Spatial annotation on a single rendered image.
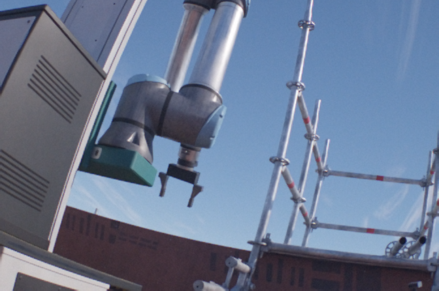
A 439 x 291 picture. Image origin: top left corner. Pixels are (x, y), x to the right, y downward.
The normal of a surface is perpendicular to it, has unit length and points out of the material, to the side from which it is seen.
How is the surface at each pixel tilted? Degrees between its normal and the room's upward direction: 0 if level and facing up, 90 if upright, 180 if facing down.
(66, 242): 90
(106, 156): 90
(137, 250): 90
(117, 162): 90
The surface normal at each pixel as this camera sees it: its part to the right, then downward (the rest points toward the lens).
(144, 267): -0.33, -0.44
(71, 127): 0.91, 0.11
